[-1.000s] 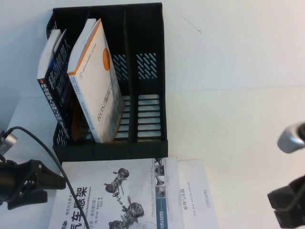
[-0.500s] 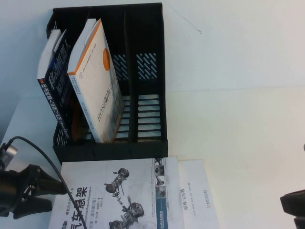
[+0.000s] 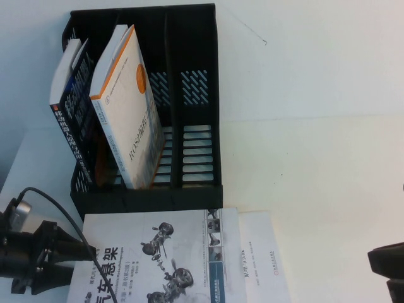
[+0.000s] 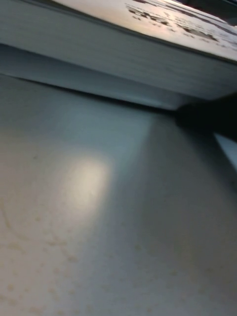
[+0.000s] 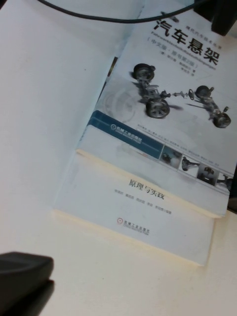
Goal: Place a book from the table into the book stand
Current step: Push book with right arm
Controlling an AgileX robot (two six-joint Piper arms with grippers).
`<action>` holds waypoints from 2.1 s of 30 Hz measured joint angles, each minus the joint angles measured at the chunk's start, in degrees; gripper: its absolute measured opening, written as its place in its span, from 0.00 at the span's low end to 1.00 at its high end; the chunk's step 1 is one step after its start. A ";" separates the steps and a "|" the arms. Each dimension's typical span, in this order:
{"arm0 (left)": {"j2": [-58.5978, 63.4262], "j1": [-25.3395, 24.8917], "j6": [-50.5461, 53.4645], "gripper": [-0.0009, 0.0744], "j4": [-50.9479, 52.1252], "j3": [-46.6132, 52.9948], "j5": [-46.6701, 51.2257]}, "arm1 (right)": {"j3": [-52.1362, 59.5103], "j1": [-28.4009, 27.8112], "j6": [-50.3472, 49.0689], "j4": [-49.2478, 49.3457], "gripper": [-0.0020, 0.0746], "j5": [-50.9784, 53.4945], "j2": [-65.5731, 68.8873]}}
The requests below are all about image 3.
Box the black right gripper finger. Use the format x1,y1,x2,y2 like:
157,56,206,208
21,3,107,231
367,241,404,279
386,278,404,303

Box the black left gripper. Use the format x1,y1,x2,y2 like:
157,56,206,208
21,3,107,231
31,220,102,285

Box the white car suspension book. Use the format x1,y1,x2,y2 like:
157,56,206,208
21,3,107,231
65,207,250,303

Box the white autonomous driving book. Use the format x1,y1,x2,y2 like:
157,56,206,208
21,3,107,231
237,210,292,303

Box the dark blue mobile robot book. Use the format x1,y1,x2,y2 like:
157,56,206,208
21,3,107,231
49,39,96,186

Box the white orange ROS2 book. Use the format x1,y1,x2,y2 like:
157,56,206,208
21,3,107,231
89,24,167,190

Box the black plastic book stand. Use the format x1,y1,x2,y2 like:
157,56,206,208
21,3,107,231
62,3,224,225

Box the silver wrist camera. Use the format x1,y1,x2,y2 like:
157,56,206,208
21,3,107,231
0,197,34,235

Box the black camera cable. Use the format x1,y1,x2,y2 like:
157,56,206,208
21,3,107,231
17,186,102,263

